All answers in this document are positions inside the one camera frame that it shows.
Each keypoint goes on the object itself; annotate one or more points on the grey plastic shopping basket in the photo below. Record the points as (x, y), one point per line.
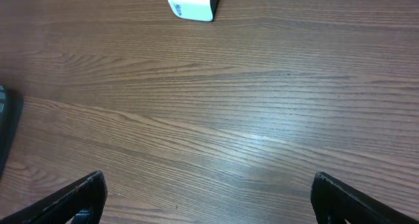
(11, 110)

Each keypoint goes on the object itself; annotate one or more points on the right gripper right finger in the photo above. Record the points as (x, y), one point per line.
(334, 201)

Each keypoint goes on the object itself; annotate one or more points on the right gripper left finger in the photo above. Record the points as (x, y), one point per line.
(82, 201)

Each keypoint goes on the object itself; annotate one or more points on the white barcode scanner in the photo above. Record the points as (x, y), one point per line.
(197, 10)

